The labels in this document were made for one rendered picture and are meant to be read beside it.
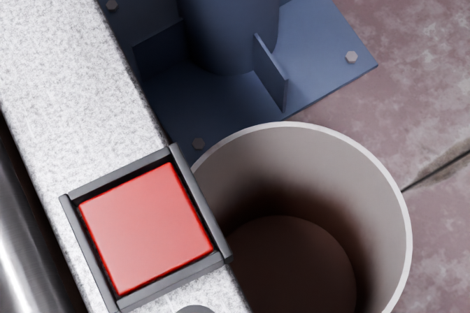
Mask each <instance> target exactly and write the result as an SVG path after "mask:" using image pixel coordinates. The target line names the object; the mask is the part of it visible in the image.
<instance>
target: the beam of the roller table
mask: <svg viewBox="0 0 470 313"><path fill-rule="evenodd" d="M0 109H1V112H2V114H3V117H4V119H5V121H6V123H7V125H8V128H9V130H10V133H11V135H12V137H13V140H14V142H15V144H16V147H17V149H18V151H19V153H20V156H21V158H22V160H23V163H24V165H25V168H26V169H27V172H28V174H29V177H30V179H31V181H32V184H33V186H34V188H35V190H36V193H37V195H38V198H39V200H40V202H41V205H42V206H43V209H44V211H45V214H46V216H47V218H48V221H49V222H50V225H51V227H52V230H53V232H54V234H55V237H56V239H57V241H58V243H59V246H60V248H61V251H62V253H63V255H64V258H65V260H66V262H67V265H68V267H69V270H70V271H71V274H72V276H73V278H74V281H75V283H76V286H77V287H78V290H79V292H80V295H81V297H82V299H83V302H84V304H85V306H86V308H87V311H88V313H108V310H107V309H106V306H105V304H104V302H103V299H102V297H101V295H100V293H99V290H98V288H97V286H96V284H95V281H94V279H93V276H92V274H91V272H90V269H89V268H88V266H87V263H86V261H85V258H84V256H83V253H82V252H81V250H80V247H79V245H78V242H77V240H76V238H75V235H74V234H73V231H72V229H71V227H70V224H69V222H68V220H67V218H66V215H65V214H64V211H63V209H62V206H61V204H60V202H59V199H58V197H59V196H61V195H62V194H68V192H69V191H71V190H73V189H76V188H78V187H80V186H82V185H84V184H87V183H88V182H91V181H92V180H95V179H97V178H99V177H101V176H103V175H105V174H108V173H110V172H112V171H114V170H116V169H119V168H121V167H123V166H125V165H127V164H129V163H131V162H133V161H135V160H137V159H140V158H142V157H144V156H146V155H148V154H151V153H153V152H155V151H157V150H159V149H162V148H163V147H166V146H167V147H169V145H170V144H169V142H168V140H167V138H166V136H165V134H164V132H163V130H162V128H161V126H160V124H159V122H158V120H157V118H156V116H155V114H154V112H153V110H152V108H151V106H150V104H149V102H148V100H147V98H146V96H145V94H144V92H143V90H142V88H141V86H140V84H139V82H138V79H137V77H136V75H135V73H134V71H133V69H132V67H131V65H130V63H129V61H128V59H127V57H126V55H125V53H124V51H123V49H122V47H121V45H120V43H119V41H118V39H117V37H116V35H115V33H114V31H113V29H112V27H111V25H110V23H109V21H108V19H107V17H106V15H105V13H104V11H103V9H102V7H101V5H100V3H99V1H98V0H0ZM172 164H173V167H174V168H175V170H176V172H177V174H178V176H179V178H180V181H181V182H182V184H183V187H184V189H185V191H186V193H187V195H188V197H189V199H190V201H191V203H192V205H193V207H194V209H195V211H196V213H197V215H198V217H199V219H200V221H201V223H202V225H203V227H204V229H205V231H206V233H207V235H208V237H209V239H210V241H211V243H212V245H213V252H212V253H211V254H213V253H215V252H218V250H217V248H216V246H215V244H214V242H213V240H212V238H211V236H210V234H209V232H208V230H207V228H206V226H205V224H204V222H203V220H202V218H201V215H200V214H199V211H198V209H197V207H196V205H195V204H194V201H193V200H192V197H191V195H190V193H189V191H188V190H187V187H186V186H185V183H184V182H183V179H182V177H181V176H180V173H179V172H178V169H177V168H176V165H175V163H174V162H173V163H172ZM76 209H77V212H78V214H79V216H80V219H81V221H82V223H83V226H84V227H85V230H86V232H87V234H88V236H89V239H90V241H91V243H92V246H93V248H94V250H95V252H96V254H97V257H98V259H99V261H100V264H101V266H102V268H103V270H104V272H105V274H106V277H107V279H108V282H109V284H110V286H111V288H112V290H113V293H114V295H115V297H116V299H117V300H119V299H121V298H123V297H125V296H128V295H129V294H131V293H133V292H135V291H138V290H139V289H142V288H143V287H145V286H147V285H149V284H152V283H153V282H156V281H158V280H160V279H162V278H164V277H166V276H168V275H170V274H172V273H174V272H176V271H178V270H180V269H182V268H184V267H186V266H189V265H191V264H193V263H195V262H197V261H199V260H201V259H203V258H205V257H207V256H209V255H211V254H209V255H207V256H205V257H203V258H200V259H198V260H196V261H194V262H192V263H190V264H188V265H186V266H184V267H182V268H180V269H178V270H176V271H174V272H172V273H169V274H167V275H165V276H163V277H161V278H159V279H157V280H155V281H153V282H151V283H149V284H147V285H145V286H143V287H141V288H139V289H137V290H135V291H132V292H131V293H128V294H127V295H125V296H122V297H120V296H118V294H116V292H115V289H114V287H113V284H112V282H111V280H110V277H109V276H108V273H107V271H106V269H105V267H104V264H103V262H102V260H101V257H100V255H99V253H98V251H97V248H96V247H95V244H94V242H93V240H92V237H91V235H90V232H89V231H88V229H87V226H86V224H85V222H84V220H83V217H82V215H81V213H80V210H79V209H78V207H76ZM188 305H203V306H206V307H208V308H210V309H211V310H213V311H214V312H215V313H254V312H253V310H252V308H251V306H250V304H249V302H248V300H247V298H246V296H245V294H244V292H243V290H242V288H241V286H240V284H239V282H238V280H237V278H236V276H235V274H234V272H233V270H232V268H231V266H230V264H229V263H228V264H224V265H223V266H222V267H220V268H218V269H216V270H214V271H212V272H210V273H208V274H206V275H204V276H202V277H200V278H198V279H196V280H194V281H192V282H190V283H188V284H186V285H184V286H182V287H179V288H177V289H175V290H173V291H171V292H169V293H167V294H165V295H163V296H161V297H159V298H157V299H155V300H153V301H151V302H149V303H147V304H145V305H143V306H141V307H139V308H137V309H134V310H132V311H130V312H128V313H176V312H177V311H178V310H179V309H181V308H183V307H185V306H188Z"/></svg>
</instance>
